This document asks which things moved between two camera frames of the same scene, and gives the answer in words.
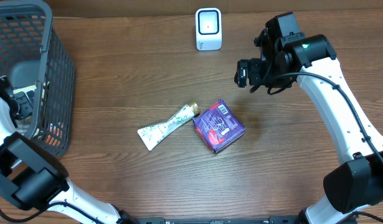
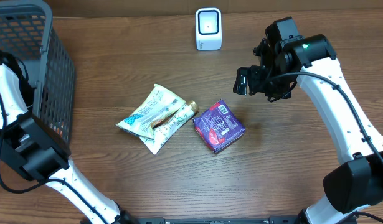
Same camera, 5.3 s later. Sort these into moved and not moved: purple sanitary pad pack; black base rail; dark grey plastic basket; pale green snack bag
Moved: pale green snack bag
Not moved: dark grey plastic basket; black base rail; purple sanitary pad pack
